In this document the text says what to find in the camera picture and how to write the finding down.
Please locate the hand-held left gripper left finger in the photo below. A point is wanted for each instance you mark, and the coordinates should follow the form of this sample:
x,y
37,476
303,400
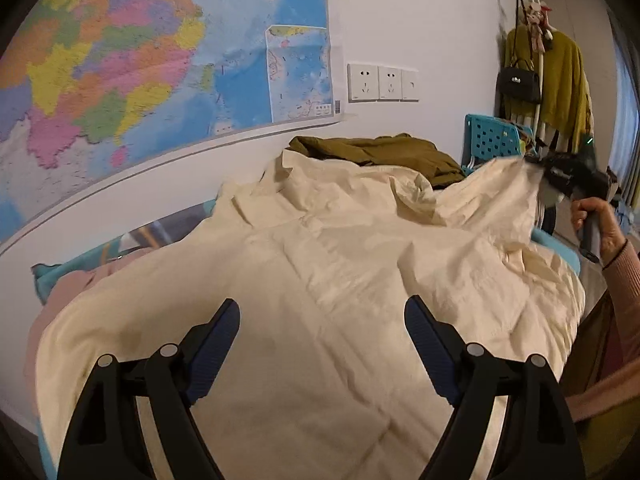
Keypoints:
x,y
215,355

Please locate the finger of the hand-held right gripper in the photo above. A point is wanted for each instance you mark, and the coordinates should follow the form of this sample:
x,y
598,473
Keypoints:
x,y
535,161

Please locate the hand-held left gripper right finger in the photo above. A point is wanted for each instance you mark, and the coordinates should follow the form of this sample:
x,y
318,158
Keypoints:
x,y
430,350

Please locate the cream large garment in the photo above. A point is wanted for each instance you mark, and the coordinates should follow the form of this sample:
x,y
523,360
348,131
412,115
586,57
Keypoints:
x,y
325,285

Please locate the person's right forearm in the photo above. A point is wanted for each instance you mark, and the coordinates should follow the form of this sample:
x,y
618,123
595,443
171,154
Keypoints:
x,y
625,270

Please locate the person's right hand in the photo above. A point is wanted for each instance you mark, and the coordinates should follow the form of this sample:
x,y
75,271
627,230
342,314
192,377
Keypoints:
x,y
607,225

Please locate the blue perforated plastic chair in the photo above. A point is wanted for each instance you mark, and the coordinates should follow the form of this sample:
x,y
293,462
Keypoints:
x,y
492,140

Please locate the white coat rack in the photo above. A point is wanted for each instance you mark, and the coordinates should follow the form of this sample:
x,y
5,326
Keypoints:
x,y
539,100

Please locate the black handbag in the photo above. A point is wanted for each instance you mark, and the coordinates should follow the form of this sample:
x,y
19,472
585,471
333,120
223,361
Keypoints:
x,y
519,85

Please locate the window curtain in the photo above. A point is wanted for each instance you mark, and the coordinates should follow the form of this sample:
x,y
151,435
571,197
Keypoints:
x,y
626,110

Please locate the mustard hanging cardigan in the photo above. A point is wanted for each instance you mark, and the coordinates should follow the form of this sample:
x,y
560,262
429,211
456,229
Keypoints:
x,y
565,80

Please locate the small hanging plush charm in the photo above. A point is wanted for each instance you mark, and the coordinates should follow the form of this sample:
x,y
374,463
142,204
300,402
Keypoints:
x,y
537,25

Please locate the olive green garment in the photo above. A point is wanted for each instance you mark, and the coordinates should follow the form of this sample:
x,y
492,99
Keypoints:
x,y
380,152

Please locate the pink garment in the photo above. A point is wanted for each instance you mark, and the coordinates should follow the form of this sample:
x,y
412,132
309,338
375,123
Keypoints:
x,y
65,292

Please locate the person's olive trousers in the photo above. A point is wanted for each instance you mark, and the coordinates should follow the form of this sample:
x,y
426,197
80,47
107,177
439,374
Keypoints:
x,y
602,335

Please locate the colourful wall map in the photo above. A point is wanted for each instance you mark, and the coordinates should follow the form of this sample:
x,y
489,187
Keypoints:
x,y
150,60

